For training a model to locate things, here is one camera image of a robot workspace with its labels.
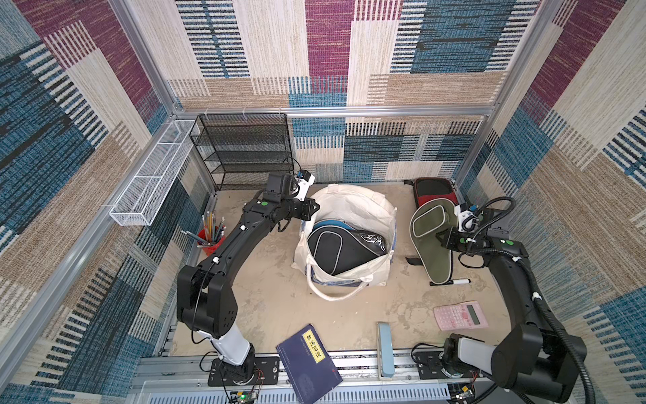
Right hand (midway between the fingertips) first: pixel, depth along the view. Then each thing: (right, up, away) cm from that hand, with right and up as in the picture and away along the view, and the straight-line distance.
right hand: (440, 239), depth 83 cm
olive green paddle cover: (-1, +7, +5) cm, 8 cm away
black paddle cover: (-34, -3, +2) cm, 34 cm away
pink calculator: (+6, -24, -1) cm, 25 cm away
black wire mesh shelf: (-71, +35, +26) cm, 84 cm away
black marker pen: (+7, -16, +7) cm, 19 cm away
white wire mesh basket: (-89, +11, -12) cm, 90 cm away
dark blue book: (-42, -36, -8) cm, 56 cm away
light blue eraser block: (-20, -31, -10) cm, 38 cm away
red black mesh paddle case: (+9, +19, +33) cm, 39 cm away
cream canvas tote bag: (-24, +10, +3) cm, 26 cm away
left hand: (-39, +11, +1) cm, 41 cm away
